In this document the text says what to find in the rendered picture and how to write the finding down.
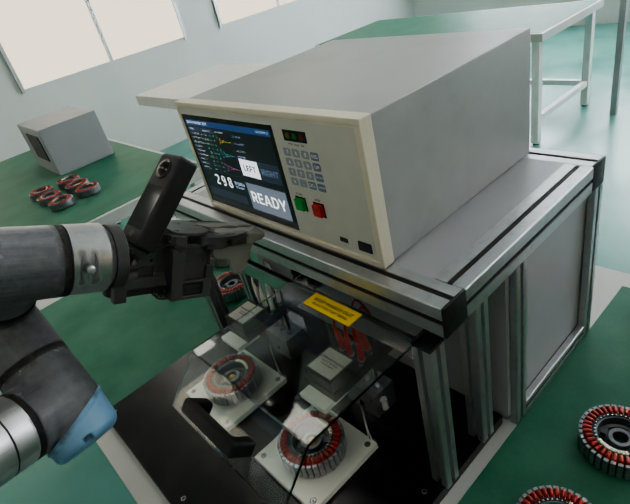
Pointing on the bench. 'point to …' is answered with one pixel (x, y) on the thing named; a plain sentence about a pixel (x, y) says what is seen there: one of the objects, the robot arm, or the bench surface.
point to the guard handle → (197, 409)
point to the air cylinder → (378, 396)
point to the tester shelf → (442, 242)
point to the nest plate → (356, 443)
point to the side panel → (552, 303)
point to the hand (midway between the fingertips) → (255, 228)
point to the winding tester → (381, 132)
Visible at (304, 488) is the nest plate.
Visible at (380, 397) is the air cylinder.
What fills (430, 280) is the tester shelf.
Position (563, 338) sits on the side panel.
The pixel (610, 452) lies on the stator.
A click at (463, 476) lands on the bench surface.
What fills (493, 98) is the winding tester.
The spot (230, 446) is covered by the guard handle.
